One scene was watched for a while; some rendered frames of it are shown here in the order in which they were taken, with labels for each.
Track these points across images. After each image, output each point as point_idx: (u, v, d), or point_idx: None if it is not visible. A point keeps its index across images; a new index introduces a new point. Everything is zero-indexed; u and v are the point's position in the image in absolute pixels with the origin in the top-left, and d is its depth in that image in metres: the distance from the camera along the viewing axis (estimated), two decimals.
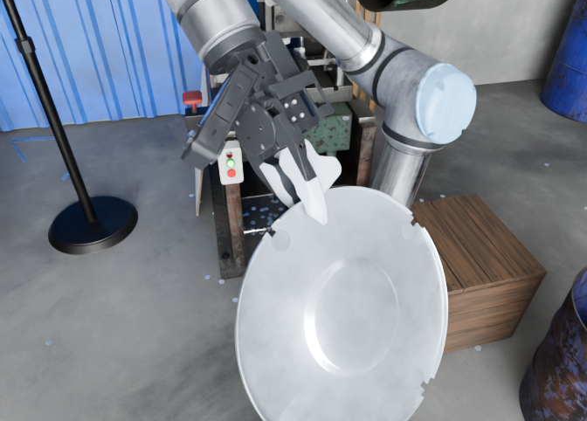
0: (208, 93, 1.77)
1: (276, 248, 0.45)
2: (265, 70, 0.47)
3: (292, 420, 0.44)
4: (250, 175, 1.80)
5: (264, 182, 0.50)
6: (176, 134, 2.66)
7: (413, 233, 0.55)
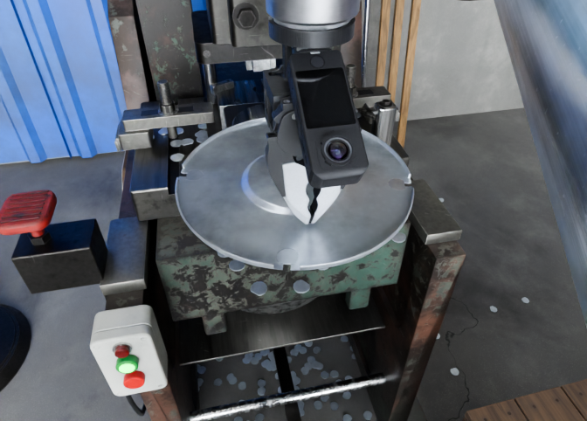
0: (126, 155, 0.95)
1: (395, 179, 0.55)
2: None
3: None
4: None
5: (274, 182, 0.42)
6: (120, 183, 1.85)
7: (279, 258, 0.45)
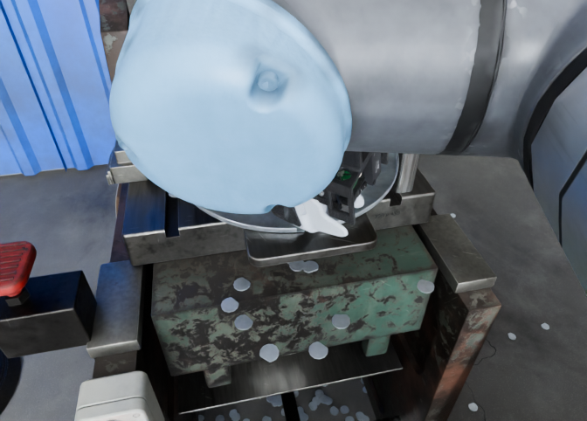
0: None
1: None
2: None
3: None
4: None
5: None
6: None
7: None
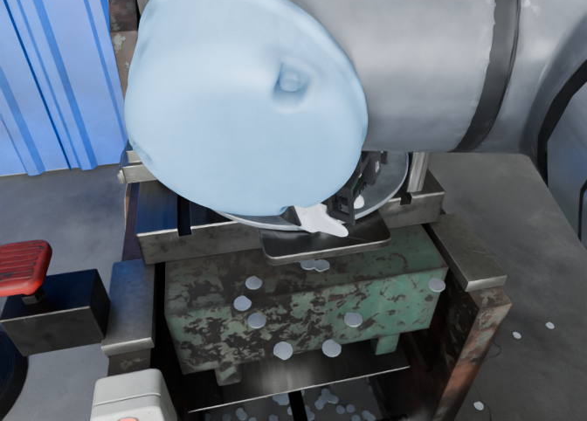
0: None
1: None
2: None
3: None
4: None
5: None
6: (121, 197, 1.77)
7: None
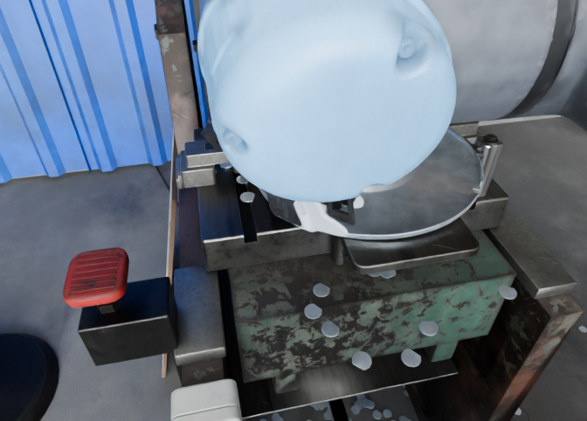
0: (173, 183, 0.87)
1: None
2: None
3: (464, 185, 0.53)
4: None
5: None
6: (143, 199, 1.76)
7: None
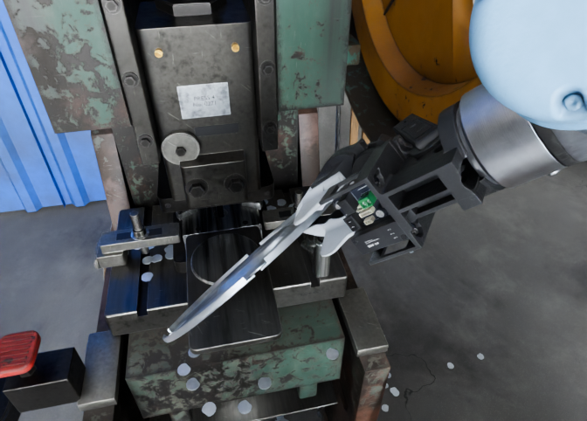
0: None
1: None
2: (422, 163, 0.33)
3: None
4: None
5: None
6: None
7: (178, 326, 0.56)
